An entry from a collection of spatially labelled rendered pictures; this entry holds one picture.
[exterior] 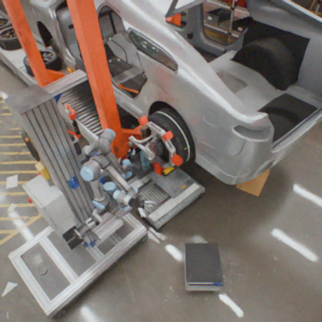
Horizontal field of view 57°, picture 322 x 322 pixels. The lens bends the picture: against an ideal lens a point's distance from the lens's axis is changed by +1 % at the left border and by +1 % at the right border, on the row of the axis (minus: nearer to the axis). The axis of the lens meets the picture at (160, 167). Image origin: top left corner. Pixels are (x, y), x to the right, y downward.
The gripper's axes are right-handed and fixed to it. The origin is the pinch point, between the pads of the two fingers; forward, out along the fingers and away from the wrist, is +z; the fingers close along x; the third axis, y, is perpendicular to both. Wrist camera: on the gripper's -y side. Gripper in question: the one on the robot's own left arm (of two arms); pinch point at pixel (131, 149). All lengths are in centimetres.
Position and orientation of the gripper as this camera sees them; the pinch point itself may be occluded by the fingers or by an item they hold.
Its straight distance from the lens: 334.1
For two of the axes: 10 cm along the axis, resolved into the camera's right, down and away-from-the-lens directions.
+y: 0.7, 6.6, 7.5
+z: 0.8, -7.5, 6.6
